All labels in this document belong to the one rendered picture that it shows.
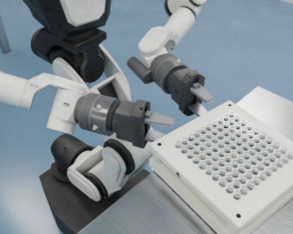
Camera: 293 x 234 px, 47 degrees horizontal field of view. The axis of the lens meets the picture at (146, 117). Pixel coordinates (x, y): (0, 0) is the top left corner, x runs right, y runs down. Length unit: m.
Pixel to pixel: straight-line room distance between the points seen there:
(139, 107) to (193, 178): 0.18
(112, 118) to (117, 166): 0.43
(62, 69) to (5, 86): 0.36
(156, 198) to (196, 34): 2.63
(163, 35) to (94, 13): 0.21
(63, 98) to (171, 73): 0.28
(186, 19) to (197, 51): 1.91
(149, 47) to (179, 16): 0.18
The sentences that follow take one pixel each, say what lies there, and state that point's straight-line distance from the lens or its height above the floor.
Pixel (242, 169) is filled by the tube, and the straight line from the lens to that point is 0.69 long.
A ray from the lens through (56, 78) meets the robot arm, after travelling 0.80.
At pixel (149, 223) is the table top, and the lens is 0.68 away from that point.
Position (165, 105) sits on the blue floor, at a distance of 2.34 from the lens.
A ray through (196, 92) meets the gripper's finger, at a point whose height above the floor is 1.00.
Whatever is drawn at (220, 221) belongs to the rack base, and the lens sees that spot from 0.66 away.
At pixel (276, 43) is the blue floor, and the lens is 3.26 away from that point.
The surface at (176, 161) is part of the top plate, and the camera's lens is 0.68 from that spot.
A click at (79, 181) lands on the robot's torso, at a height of 0.31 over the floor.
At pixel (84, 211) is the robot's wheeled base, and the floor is 0.17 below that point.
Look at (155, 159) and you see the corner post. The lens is 0.73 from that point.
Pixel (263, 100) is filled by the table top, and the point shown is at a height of 0.90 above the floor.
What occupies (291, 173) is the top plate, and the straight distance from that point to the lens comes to 0.71.
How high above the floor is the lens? 1.48
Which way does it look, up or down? 41 degrees down
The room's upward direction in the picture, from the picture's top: straight up
